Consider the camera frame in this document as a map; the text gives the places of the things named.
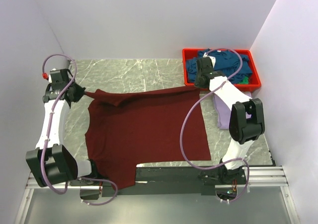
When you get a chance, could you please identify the green garment in bin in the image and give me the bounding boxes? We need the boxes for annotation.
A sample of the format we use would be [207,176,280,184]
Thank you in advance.
[239,76,249,84]

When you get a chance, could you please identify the blue t-shirt in bin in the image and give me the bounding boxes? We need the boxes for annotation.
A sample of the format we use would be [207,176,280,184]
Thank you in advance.
[185,48,253,84]

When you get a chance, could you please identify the folded lavender t-shirt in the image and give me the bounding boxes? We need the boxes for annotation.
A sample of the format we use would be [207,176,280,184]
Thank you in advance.
[214,89,252,130]

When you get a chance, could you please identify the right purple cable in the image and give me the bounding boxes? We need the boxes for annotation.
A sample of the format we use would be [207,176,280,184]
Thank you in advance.
[179,48,250,203]

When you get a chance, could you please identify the red plastic bin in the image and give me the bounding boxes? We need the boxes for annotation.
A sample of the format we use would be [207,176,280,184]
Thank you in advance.
[182,48,261,92]

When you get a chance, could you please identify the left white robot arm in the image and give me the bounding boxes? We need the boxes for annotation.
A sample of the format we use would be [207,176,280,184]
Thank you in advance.
[26,69,99,187]

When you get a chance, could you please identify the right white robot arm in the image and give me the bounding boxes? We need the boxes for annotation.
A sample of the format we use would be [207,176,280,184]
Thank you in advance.
[194,57,265,184]

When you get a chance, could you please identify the dark red t-shirt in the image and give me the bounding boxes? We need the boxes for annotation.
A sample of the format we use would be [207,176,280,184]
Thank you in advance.
[85,86,211,189]

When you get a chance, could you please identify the black base beam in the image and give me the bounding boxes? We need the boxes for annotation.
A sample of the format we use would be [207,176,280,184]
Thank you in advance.
[69,166,249,200]

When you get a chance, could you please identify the aluminium frame rail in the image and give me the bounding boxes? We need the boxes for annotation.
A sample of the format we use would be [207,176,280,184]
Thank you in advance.
[24,166,290,190]

